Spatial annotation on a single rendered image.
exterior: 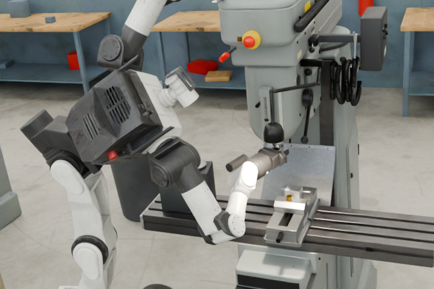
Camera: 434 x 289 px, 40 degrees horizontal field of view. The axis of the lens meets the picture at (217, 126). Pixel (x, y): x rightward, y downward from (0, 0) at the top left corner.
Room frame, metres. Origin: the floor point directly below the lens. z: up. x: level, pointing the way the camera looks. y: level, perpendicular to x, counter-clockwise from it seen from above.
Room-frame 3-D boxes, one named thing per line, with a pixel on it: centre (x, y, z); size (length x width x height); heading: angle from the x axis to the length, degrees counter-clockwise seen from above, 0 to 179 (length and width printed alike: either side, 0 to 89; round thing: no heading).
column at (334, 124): (2.69, -0.47, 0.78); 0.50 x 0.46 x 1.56; 157
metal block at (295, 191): (2.09, -0.28, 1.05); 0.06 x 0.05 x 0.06; 66
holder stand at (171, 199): (2.28, 0.16, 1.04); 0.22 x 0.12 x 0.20; 77
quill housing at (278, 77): (2.12, -0.23, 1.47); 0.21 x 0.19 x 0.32; 67
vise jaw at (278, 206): (2.04, -0.26, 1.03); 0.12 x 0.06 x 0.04; 66
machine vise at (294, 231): (2.07, -0.27, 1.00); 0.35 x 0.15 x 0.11; 156
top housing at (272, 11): (2.13, -0.24, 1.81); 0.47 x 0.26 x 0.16; 157
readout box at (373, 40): (2.26, -0.66, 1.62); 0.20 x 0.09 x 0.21; 157
